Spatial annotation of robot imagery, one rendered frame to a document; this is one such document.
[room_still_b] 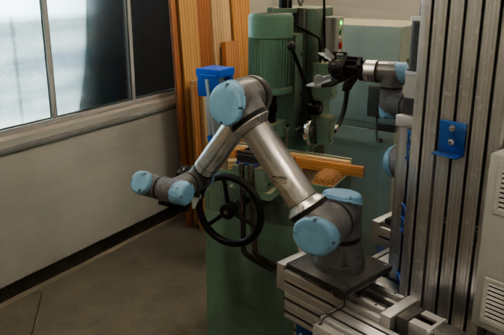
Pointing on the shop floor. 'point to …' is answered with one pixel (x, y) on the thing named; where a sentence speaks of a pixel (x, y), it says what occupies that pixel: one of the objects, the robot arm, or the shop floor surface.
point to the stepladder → (208, 78)
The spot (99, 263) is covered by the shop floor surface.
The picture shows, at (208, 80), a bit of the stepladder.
